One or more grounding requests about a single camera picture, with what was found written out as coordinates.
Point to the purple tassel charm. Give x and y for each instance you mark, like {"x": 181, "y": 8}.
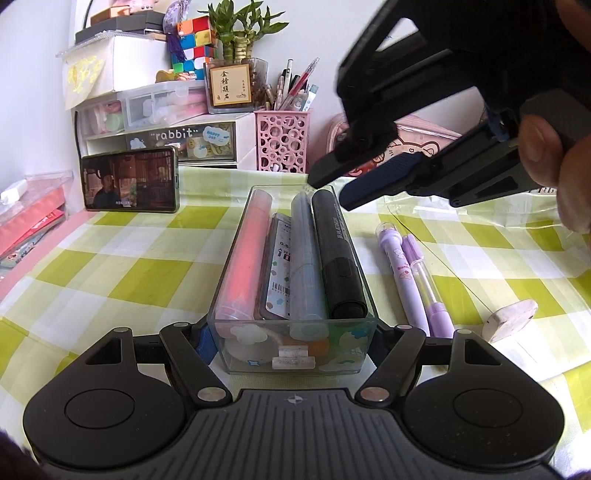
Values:
{"x": 175, "y": 27}

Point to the lucky bamboo plant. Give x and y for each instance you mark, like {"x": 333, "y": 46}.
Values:
{"x": 240, "y": 27}

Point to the purple mechanical pencil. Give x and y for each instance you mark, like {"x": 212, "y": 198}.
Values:
{"x": 429, "y": 286}

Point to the small white block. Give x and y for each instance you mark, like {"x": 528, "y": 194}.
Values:
{"x": 14, "y": 191}

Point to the small brown figurine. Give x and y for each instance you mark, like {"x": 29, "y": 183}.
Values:
{"x": 173, "y": 76}

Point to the orange highlighter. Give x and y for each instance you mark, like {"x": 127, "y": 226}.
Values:
{"x": 244, "y": 258}

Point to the glass vase with label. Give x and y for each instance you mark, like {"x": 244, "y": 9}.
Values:
{"x": 231, "y": 87}

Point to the grey marker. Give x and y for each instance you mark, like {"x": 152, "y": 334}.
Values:
{"x": 307, "y": 263}

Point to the smartphone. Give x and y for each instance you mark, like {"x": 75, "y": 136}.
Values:
{"x": 129, "y": 180}

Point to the pencil lead case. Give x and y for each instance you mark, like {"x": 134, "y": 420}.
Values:
{"x": 279, "y": 263}

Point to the pink cartoon pencil case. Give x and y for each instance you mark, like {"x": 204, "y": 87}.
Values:
{"x": 415, "y": 138}

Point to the white drawer unit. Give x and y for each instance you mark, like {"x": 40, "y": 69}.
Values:
{"x": 203, "y": 141}

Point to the person's right hand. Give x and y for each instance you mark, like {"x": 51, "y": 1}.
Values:
{"x": 540, "y": 147}

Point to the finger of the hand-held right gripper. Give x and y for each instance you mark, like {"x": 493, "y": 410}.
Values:
{"x": 351, "y": 159}
{"x": 383, "y": 182}

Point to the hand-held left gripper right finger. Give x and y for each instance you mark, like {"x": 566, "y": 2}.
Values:
{"x": 376, "y": 346}

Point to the clear plastic drawer unit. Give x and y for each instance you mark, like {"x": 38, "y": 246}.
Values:
{"x": 147, "y": 108}

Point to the green white glue stick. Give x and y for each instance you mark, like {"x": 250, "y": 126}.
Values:
{"x": 249, "y": 344}

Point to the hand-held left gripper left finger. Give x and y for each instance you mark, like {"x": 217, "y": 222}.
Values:
{"x": 206, "y": 345}

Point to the pink toy figure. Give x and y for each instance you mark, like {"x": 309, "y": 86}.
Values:
{"x": 124, "y": 7}

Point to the clear plastic organizer box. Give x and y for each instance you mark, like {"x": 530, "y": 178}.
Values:
{"x": 291, "y": 277}

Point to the pink perforated pen holder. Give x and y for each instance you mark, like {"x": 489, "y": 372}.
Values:
{"x": 281, "y": 143}

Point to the green checked tablecloth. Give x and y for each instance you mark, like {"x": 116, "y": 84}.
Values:
{"x": 138, "y": 286}

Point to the black marker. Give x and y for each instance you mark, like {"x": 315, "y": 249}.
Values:
{"x": 339, "y": 258}

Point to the bunch of pens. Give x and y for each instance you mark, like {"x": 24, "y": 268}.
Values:
{"x": 293, "y": 90}

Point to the stack of books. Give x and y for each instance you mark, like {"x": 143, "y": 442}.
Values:
{"x": 27, "y": 226}

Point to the colourful puzzle cube tower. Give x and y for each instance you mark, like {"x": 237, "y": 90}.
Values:
{"x": 194, "y": 44}

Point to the purple cartoon pen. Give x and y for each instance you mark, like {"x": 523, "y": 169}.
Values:
{"x": 406, "y": 281}

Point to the white storage box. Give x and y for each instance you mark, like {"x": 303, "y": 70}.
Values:
{"x": 124, "y": 67}

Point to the grey white eraser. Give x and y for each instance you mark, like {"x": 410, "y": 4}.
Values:
{"x": 510, "y": 321}

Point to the black boxes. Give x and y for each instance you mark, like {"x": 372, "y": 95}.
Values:
{"x": 120, "y": 27}

